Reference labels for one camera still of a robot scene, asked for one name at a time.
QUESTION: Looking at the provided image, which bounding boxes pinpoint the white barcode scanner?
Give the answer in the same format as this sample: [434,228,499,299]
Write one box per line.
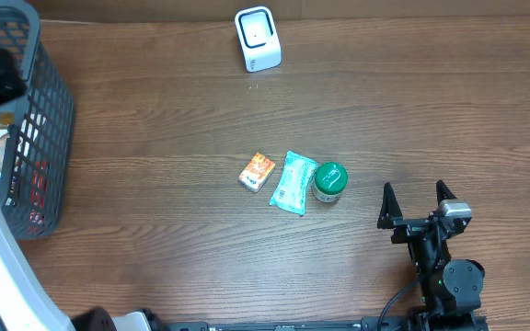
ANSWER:
[234,6,282,73]

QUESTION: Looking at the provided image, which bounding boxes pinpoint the orange snack box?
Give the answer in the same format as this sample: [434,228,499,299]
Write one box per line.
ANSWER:
[238,153,276,192]

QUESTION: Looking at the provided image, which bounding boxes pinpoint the grey plastic mesh basket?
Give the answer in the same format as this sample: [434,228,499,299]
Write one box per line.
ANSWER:
[0,1,75,240]

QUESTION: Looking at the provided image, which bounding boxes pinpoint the green lid jar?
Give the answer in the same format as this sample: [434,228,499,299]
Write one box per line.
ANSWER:
[312,162,348,203]

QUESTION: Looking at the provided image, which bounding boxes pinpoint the teal tissue pack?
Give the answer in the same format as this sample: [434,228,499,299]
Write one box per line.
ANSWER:
[269,151,318,216]

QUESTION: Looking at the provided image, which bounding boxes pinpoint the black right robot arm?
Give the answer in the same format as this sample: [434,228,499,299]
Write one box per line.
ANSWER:
[375,180,488,330]

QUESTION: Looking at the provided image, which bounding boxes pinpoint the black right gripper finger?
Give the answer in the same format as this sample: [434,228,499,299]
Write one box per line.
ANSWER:
[436,180,456,204]
[377,182,404,229]

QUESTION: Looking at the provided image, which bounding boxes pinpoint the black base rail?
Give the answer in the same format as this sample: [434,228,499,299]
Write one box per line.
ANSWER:
[112,307,490,331]

